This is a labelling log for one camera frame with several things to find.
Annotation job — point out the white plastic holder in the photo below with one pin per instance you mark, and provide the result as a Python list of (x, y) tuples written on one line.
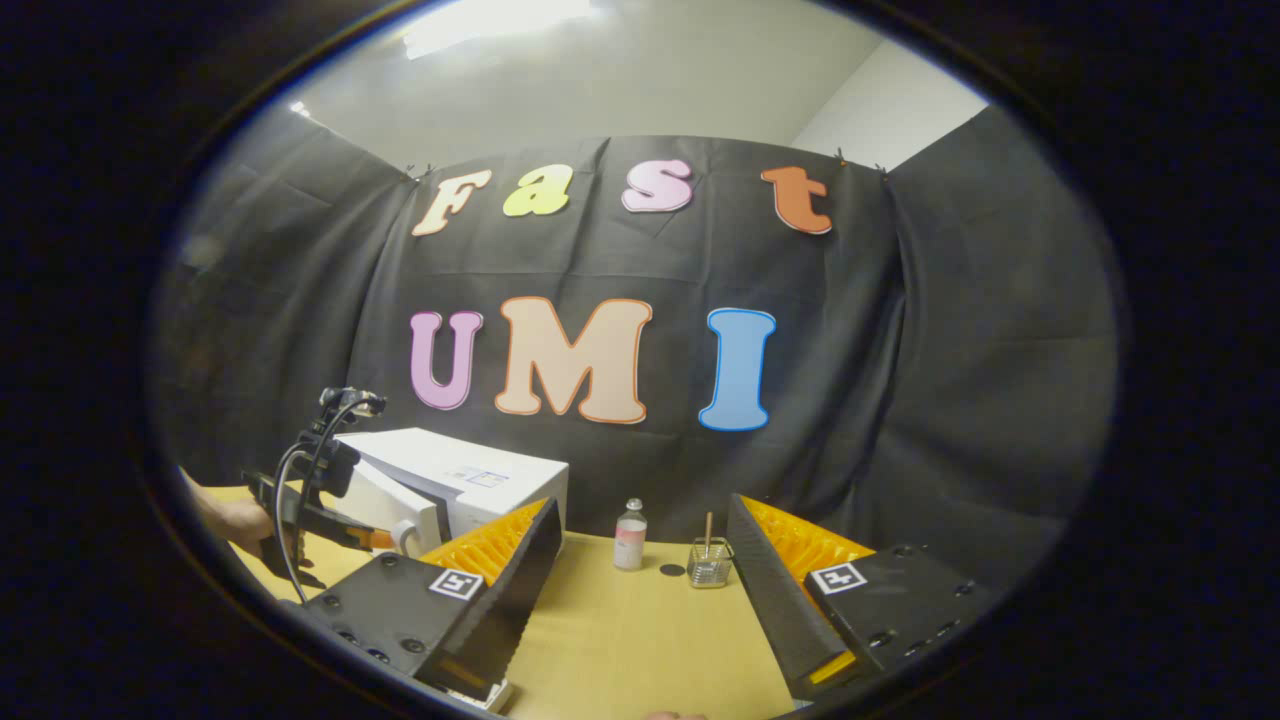
[(492, 696)]

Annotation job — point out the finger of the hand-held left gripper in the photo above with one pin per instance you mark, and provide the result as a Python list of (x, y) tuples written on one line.
[(345, 535)]

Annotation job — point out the small glass jar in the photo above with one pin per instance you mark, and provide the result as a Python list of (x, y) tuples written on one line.
[(710, 570)]

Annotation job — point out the black backdrop cloth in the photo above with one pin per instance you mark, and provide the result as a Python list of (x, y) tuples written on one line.
[(900, 400)]

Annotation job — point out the ceiling light panel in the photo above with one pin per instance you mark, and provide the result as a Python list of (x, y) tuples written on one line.
[(490, 22)]

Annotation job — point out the white microwave oven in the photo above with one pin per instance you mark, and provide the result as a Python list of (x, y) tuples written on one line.
[(470, 470)]

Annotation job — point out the clear bottle with pink label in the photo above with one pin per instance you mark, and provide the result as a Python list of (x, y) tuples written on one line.
[(630, 540)]

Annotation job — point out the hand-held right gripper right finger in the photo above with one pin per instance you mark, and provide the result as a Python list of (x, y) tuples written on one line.
[(770, 600)]

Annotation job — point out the wooden stick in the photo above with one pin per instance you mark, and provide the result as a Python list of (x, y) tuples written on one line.
[(708, 530)]

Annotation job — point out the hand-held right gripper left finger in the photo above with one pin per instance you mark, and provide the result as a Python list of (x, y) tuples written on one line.
[(520, 590)]

